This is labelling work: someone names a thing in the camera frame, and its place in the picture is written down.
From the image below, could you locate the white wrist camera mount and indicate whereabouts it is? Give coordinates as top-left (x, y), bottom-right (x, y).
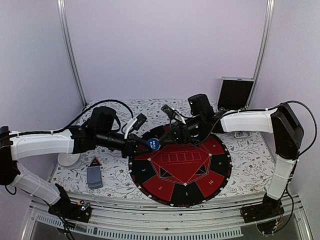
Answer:
top-left (172, 108), bottom-right (186, 124)
top-left (124, 117), bottom-right (138, 139)

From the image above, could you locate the right aluminium frame post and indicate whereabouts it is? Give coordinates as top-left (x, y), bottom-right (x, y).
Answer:
top-left (251, 0), bottom-right (275, 81)

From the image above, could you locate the blue playing card deck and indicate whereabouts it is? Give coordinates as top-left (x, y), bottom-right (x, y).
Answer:
top-left (86, 166), bottom-right (103, 190)

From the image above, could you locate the black triangular card holder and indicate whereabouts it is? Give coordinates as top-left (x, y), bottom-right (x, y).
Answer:
top-left (89, 156), bottom-right (102, 167)

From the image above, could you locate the round red black poker mat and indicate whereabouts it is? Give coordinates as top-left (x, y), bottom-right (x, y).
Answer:
top-left (128, 134), bottom-right (232, 207)

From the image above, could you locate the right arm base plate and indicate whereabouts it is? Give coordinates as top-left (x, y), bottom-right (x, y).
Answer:
top-left (240, 196), bottom-right (285, 223)

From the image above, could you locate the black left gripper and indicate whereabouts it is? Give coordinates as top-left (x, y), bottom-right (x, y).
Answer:
top-left (96, 130), bottom-right (153, 159)

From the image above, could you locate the white bowl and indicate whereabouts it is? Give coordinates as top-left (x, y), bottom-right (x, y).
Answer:
top-left (57, 153), bottom-right (80, 169)

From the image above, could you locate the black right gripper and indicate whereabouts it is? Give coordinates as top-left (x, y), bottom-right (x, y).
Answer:
top-left (158, 114), bottom-right (204, 145)

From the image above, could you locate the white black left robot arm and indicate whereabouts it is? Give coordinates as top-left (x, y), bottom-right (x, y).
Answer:
top-left (0, 106), bottom-right (152, 217)

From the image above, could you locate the aluminium frame post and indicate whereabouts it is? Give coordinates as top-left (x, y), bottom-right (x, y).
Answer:
top-left (56, 0), bottom-right (87, 107)
top-left (251, 0), bottom-right (275, 81)

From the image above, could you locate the left aluminium frame post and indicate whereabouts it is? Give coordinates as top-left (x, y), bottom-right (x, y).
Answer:
top-left (56, 0), bottom-right (87, 107)

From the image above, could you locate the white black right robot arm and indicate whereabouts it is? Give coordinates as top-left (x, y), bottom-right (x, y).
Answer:
top-left (160, 94), bottom-right (304, 218)

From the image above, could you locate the front aluminium rail frame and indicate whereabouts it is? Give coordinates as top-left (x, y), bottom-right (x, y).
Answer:
top-left (21, 191), bottom-right (315, 240)

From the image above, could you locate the blue small blind button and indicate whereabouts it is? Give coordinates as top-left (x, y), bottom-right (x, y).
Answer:
top-left (147, 138), bottom-right (161, 152)

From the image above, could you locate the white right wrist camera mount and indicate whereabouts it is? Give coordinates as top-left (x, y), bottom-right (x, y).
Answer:
top-left (172, 108), bottom-right (186, 124)

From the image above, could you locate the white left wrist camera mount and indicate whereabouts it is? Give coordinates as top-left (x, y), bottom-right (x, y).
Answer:
top-left (124, 117), bottom-right (138, 139)

